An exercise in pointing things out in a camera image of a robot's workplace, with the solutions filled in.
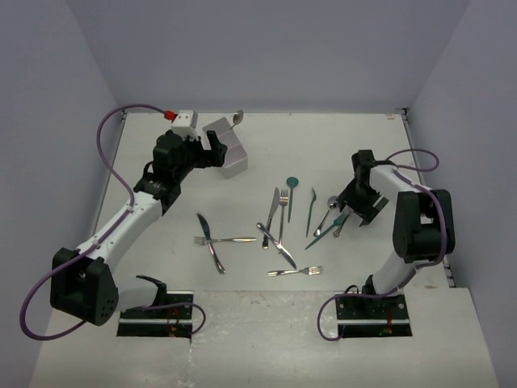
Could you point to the left metal knife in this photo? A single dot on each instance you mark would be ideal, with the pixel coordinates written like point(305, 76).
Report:
point(208, 238)

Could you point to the teal plastic fork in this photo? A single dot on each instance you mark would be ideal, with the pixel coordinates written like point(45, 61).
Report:
point(336, 223)

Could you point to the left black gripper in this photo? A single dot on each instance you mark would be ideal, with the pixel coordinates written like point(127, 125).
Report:
point(218, 150)

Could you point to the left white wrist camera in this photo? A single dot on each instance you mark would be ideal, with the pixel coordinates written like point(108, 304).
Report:
point(184, 124)

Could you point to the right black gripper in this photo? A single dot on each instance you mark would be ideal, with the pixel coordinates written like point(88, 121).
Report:
point(367, 212)

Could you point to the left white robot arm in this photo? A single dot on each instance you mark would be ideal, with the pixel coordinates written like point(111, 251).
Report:
point(83, 284)

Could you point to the crossing metal knife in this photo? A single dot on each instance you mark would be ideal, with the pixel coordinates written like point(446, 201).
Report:
point(280, 248)

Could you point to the white three-compartment container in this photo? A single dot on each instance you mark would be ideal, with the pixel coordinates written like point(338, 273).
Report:
point(236, 157)

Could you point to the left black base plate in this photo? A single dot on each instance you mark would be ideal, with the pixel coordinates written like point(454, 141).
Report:
point(171, 323)

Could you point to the upright metal fork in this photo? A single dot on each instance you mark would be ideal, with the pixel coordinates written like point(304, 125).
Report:
point(283, 203)

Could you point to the teal plastic knife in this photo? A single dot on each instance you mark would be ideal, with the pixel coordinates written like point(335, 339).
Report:
point(309, 217)

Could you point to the teal plastic spoon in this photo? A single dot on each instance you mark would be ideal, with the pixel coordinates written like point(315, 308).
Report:
point(292, 182)

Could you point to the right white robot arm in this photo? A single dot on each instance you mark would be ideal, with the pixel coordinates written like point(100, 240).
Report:
point(423, 227)

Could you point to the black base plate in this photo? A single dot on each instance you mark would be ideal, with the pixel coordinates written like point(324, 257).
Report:
point(360, 317)
point(171, 323)

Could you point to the long upright metal knife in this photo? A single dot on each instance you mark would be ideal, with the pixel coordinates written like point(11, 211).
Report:
point(274, 206)

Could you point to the metal fork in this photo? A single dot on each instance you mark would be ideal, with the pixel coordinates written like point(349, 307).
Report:
point(283, 203)
point(203, 241)
point(309, 271)

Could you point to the round metal ladle spoon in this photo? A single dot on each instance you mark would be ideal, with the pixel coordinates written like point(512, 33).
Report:
point(237, 118)

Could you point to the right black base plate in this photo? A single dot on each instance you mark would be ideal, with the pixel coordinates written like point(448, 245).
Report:
point(360, 317)

